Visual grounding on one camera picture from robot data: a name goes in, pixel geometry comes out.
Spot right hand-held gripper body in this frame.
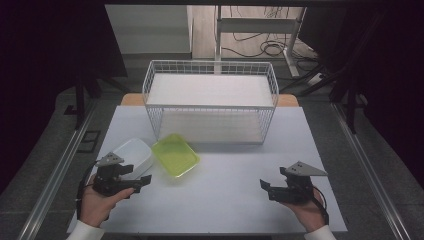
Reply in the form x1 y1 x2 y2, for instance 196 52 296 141
268 161 329 204

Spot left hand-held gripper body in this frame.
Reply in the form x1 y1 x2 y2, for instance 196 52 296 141
92 152 132 197

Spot white plastic container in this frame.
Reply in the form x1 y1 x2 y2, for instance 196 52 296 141
112 137 155 181

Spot green translucent plastic container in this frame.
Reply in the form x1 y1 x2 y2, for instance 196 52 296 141
151 133 201 179

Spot white wire shelf rack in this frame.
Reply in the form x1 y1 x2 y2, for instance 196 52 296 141
142 59 280 145

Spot person's right hand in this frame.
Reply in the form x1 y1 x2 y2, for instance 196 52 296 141
283 191 326 233

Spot person's left hand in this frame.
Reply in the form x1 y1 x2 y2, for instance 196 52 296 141
79 175 135 228

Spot wooden table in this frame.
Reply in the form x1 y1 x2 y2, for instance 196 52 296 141
120 93 300 108

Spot black stand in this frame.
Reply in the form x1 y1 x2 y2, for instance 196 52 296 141
279 9 384 135
73 64 130 131

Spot white power strip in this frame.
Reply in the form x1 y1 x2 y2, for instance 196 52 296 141
306 72 326 87

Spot white cabinet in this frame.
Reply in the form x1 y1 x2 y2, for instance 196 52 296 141
104 4 194 56

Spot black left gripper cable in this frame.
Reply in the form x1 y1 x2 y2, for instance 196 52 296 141
75 161 98 221

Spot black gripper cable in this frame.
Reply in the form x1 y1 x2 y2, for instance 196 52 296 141
311 185 330 225
75 161 98 221

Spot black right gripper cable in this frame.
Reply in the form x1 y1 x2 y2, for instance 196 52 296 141
311 185 330 225

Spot metal floor rail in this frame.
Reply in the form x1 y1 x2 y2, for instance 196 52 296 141
16 99 98 240
330 102 414 240

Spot black cables on floor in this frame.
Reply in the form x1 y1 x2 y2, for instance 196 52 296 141
221 5 319 61

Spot white metal desk frame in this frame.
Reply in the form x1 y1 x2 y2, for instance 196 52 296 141
214 5 307 78

